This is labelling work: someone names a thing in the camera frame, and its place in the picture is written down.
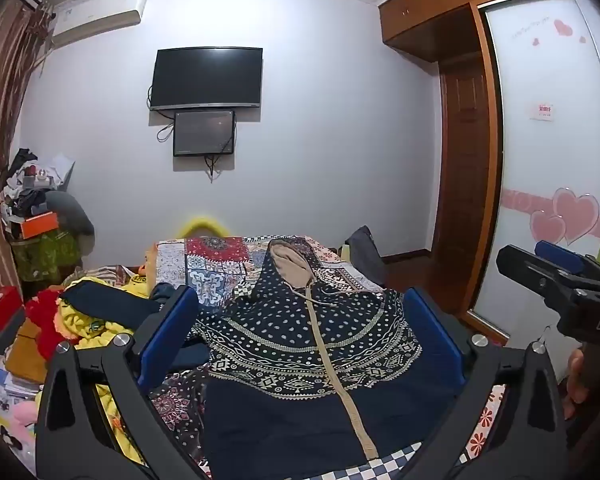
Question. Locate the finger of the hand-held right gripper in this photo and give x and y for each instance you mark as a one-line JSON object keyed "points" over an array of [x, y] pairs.
{"points": [[525, 270], [557, 255]]}

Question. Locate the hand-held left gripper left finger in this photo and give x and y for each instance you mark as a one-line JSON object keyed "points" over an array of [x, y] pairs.
{"points": [[172, 325]]}

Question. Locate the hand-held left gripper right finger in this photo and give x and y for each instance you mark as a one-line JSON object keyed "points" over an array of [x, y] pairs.
{"points": [[430, 330]]}

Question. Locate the navy patterned hoodie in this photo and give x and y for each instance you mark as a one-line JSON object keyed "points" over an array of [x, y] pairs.
{"points": [[290, 350]]}

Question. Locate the person's right hand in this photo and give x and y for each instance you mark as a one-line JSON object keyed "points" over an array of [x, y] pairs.
{"points": [[575, 380]]}

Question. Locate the dark navy folded garment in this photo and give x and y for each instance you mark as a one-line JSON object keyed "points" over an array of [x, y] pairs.
{"points": [[105, 300]]}

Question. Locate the frosted sliding door pink hearts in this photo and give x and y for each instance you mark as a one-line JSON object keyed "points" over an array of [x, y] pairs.
{"points": [[550, 170]]}

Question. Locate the dark grey cushion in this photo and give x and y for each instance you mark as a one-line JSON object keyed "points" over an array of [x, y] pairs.
{"points": [[365, 255]]}

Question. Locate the yellow plush toy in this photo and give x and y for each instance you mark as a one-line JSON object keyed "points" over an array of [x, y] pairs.
{"points": [[202, 225]]}

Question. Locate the red cloth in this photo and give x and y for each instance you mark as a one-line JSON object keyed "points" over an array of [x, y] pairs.
{"points": [[45, 320]]}

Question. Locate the white and red door sticker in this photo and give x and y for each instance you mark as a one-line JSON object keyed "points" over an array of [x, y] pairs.
{"points": [[542, 111]]}

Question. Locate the brown cardboard box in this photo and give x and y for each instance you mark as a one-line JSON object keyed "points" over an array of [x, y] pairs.
{"points": [[27, 355]]}

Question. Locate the orange box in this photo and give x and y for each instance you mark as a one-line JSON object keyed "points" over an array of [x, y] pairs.
{"points": [[39, 225]]}

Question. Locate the red box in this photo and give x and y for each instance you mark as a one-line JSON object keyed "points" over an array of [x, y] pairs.
{"points": [[2, 307]]}

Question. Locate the pile of clutter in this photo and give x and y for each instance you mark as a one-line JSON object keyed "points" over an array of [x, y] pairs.
{"points": [[25, 185]]}

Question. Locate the wooden wardrobe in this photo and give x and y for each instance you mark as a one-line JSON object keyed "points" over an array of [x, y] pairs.
{"points": [[430, 15]]}

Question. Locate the brown striped curtain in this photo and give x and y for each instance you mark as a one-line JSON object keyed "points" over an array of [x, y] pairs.
{"points": [[5, 95]]}

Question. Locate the white air conditioner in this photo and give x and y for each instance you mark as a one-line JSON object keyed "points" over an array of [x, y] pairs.
{"points": [[97, 15]]}

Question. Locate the small black wall monitor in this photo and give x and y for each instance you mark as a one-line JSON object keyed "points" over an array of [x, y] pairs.
{"points": [[204, 132]]}

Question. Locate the large black wall television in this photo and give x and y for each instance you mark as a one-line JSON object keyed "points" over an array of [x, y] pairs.
{"points": [[205, 77]]}

